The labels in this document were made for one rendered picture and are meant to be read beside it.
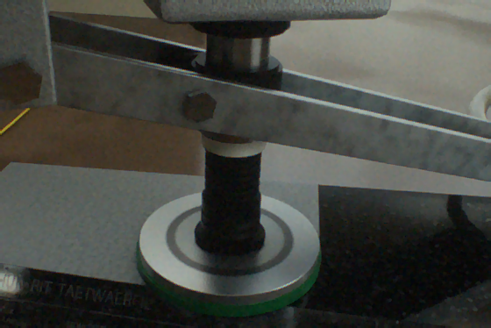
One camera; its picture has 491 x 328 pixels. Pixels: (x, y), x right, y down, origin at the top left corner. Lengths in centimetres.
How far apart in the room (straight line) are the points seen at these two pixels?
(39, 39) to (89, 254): 32
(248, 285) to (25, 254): 27
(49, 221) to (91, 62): 33
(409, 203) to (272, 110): 36
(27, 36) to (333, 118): 29
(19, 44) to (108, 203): 38
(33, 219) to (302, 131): 38
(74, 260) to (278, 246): 24
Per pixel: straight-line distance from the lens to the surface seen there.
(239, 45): 51
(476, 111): 93
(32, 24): 42
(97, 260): 65
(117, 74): 46
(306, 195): 79
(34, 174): 86
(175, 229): 65
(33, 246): 69
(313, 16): 45
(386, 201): 81
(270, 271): 59
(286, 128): 52
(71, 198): 78
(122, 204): 75
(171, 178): 81
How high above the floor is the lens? 120
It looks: 27 degrees down
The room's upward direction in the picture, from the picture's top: 3 degrees clockwise
